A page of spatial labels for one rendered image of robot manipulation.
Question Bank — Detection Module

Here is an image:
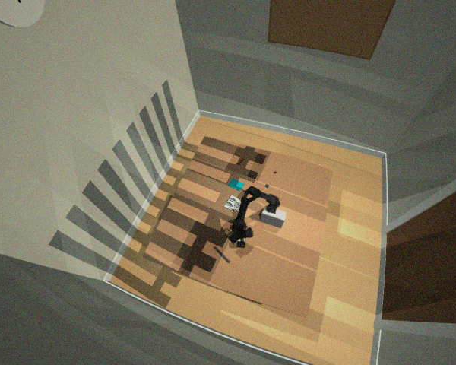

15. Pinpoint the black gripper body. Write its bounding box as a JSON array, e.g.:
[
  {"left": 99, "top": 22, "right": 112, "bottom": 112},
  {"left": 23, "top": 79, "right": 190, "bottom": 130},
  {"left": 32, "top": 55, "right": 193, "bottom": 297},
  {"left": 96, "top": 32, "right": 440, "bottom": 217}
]
[{"left": 237, "top": 235, "right": 245, "bottom": 248}]

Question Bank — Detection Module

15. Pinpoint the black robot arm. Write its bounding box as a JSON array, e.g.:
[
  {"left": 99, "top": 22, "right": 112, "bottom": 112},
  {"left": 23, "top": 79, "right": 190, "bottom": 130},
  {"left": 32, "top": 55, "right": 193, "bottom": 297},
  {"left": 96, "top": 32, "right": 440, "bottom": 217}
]
[{"left": 228, "top": 186, "right": 280, "bottom": 244}]

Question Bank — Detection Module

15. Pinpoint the teal rectangular block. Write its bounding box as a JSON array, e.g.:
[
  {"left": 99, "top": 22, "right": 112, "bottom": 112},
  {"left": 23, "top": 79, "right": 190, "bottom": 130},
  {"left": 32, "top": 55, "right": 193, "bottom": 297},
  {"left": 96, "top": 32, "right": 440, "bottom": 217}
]
[{"left": 228, "top": 179, "right": 244, "bottom": 191}]

